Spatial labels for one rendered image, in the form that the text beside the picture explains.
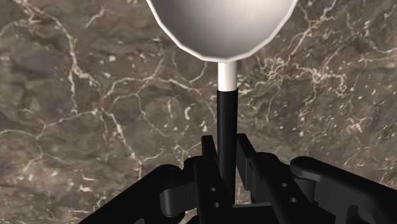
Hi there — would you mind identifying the white ladle with black handle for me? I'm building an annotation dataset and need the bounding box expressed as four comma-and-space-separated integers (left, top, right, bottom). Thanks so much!
144, 0, 299, 206

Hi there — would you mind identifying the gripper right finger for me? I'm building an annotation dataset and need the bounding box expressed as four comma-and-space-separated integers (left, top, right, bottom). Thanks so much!
236, 133, 397, 224

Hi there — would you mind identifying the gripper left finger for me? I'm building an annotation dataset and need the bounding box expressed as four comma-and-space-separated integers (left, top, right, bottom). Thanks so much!
79, 134, 234, 224

